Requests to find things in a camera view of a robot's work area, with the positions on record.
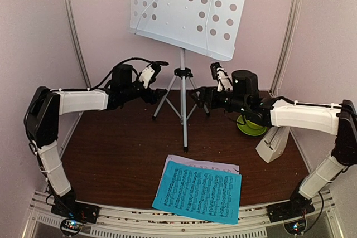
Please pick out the left aluminium frame post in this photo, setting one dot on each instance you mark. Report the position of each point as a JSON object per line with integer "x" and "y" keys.
{"x": 76, "y": 43}

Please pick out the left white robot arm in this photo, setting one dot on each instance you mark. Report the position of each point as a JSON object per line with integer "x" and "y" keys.
{"x": 41, "y": 121}

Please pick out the white perforated music stand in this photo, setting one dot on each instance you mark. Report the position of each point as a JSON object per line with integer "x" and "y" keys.
{"x": 206, "y": 27}

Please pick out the blue sheet music page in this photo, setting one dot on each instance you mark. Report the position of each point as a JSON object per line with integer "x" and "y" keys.
{"x": 199, "y": 193}

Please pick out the front aluminium rail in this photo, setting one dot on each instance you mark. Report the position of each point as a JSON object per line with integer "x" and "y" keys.
{"x": 253, "y": 221}

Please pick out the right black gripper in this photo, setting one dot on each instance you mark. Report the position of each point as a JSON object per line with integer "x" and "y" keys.
{"x": 204, "y": 92}

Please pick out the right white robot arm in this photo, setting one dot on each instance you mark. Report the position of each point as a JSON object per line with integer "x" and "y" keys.
{"x": 239, "y": 93}

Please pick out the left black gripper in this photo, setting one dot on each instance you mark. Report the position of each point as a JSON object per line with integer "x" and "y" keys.
{"x": 155, "y": 97}

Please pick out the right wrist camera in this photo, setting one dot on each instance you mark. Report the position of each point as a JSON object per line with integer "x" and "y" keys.
{"x": 221, "y": 76}

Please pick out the lilac sheet music page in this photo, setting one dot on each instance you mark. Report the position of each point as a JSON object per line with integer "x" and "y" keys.
{"x": 208, "y": 166}

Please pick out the right aluminium frame post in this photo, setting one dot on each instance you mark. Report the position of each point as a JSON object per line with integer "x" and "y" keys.
{"x": 286, "y": 48}

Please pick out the aluminium frame post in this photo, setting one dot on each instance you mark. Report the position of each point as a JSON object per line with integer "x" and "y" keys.
{"x": 76, "y": 43}
{"x": 286, "y": 48}

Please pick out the green saucer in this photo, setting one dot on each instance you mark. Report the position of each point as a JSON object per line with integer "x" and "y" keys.
{"x": 249, "y": 128}

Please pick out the white metronome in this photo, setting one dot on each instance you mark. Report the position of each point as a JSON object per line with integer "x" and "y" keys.
{"x": 273, "y": 143}

